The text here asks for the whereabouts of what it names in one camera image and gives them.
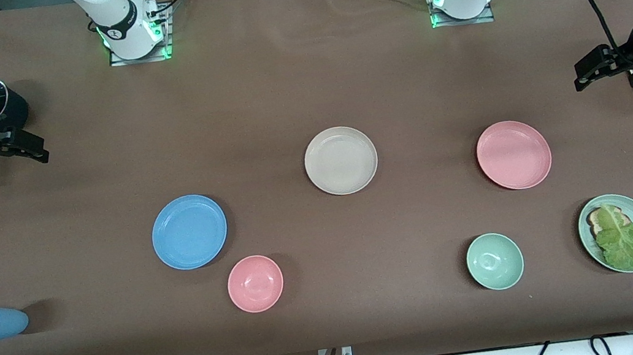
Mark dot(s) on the beige plate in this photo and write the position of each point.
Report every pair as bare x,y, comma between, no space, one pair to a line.
341,160

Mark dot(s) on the small pink bowl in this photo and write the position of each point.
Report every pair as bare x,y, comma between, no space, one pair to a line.
255,284

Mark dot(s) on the small green bowl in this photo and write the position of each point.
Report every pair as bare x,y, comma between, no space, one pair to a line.
494,261

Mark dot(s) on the kiwi slice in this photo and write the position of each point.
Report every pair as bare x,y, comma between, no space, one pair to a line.
593,219

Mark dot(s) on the pink plate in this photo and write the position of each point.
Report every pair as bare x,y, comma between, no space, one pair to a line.
513,155

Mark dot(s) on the green lettuce leaf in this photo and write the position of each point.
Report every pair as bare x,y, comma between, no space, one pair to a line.
623,243

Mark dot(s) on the blue plate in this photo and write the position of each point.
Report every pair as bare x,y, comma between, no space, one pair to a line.
189,232

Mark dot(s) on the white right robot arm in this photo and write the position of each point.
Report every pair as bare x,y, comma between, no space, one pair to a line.
121,19

